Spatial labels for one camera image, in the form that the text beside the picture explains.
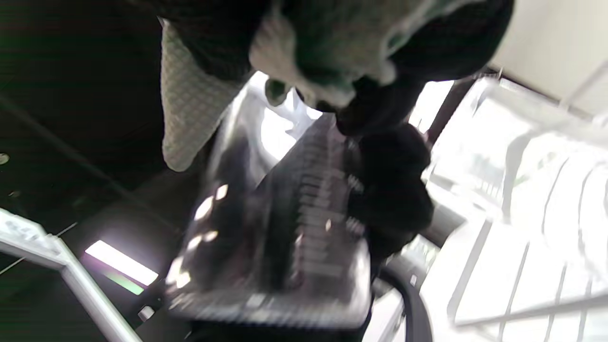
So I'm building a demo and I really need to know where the person's right hand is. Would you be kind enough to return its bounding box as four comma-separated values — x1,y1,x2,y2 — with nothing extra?
133,0,516,137

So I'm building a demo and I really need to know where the person's left hand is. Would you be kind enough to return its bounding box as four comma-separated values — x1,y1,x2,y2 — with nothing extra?
344,124,435,259

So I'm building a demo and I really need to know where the green fish scale cleaning cloth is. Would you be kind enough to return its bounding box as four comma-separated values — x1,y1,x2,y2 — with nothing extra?
161,0,475,172

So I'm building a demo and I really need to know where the white roller blind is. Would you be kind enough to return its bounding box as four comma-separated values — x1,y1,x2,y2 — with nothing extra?
489,0,608,117

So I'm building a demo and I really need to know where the rectangular ceiling light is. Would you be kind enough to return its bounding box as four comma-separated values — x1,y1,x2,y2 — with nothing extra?
85,240,159,287

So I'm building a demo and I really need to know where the black window frame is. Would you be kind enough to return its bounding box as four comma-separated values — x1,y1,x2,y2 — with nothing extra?
427,71,504,143

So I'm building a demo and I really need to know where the white wire dish rack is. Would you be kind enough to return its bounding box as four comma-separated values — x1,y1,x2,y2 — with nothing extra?
418,62,608,342

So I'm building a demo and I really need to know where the white metal stand frame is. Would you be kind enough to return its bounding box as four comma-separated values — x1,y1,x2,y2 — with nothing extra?
0,208,144,342

